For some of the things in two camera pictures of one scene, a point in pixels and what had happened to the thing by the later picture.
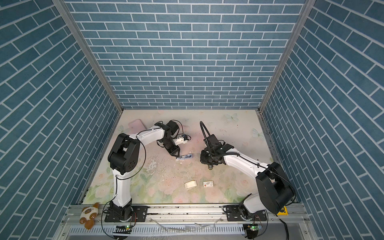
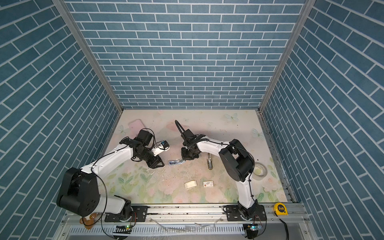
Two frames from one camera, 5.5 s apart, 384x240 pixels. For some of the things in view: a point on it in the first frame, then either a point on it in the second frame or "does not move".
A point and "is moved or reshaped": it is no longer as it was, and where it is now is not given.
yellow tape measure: [285, 212] does not move
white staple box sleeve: [208, 183] does not move
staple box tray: [191, 184] does not move
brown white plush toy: [88, 214] does not move
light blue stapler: [184, 157] is moved or reshaped
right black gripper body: [207, 157] -> [187, 154]
